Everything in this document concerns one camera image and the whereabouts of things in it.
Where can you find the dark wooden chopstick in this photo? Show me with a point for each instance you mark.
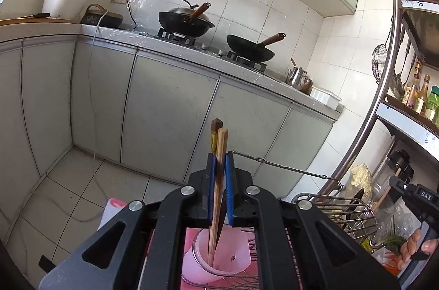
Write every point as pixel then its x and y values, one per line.
pixel 215 132

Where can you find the white rectangular container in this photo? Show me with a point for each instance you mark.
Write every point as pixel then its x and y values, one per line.
pixel 325 98

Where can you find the dark spoon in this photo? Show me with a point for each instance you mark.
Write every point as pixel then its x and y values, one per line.
pixel 355 204

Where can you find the pink plastic cup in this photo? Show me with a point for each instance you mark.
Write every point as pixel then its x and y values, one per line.
pixel 236 255

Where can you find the steel kettle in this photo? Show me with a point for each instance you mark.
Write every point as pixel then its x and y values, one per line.
pixel 296 75

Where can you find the black blender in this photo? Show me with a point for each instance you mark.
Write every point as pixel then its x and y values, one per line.
pixel 398 163

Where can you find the glass bottle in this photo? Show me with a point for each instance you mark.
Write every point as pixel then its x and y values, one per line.
pixel 424 94
pixel 415 84

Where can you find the bag with cream contents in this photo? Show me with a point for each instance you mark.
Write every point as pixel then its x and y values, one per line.
pixel 360 180

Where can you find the light wooden chopstick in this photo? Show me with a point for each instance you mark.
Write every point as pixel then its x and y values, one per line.
pixel 222 142
pixel 384 195

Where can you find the brown cup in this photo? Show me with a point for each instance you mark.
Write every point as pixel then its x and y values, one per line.
pixel 306 86

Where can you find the gas stove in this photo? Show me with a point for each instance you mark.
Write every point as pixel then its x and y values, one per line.
pixel 212 46

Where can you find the pink polka dot cloth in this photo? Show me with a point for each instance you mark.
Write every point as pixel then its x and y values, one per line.
pixel 113 213

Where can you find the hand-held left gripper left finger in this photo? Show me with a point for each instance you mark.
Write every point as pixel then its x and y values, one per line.
pixel 212 187

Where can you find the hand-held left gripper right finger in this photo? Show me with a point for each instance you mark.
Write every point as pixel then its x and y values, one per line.
pixel 229 187

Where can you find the metal shelf rack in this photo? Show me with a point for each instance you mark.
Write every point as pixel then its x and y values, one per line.
pixel 380 87

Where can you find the person's right hand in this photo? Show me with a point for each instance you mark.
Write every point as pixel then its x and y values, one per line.
pixel 408 252

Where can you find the black wok with lid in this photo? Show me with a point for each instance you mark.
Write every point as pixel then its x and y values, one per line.
pixel 185 20

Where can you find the grey base cabinets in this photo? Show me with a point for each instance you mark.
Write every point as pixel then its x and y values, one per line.
pixel 164 111

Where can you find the white rice cooker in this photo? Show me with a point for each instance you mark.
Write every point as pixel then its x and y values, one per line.
pixel 67 0

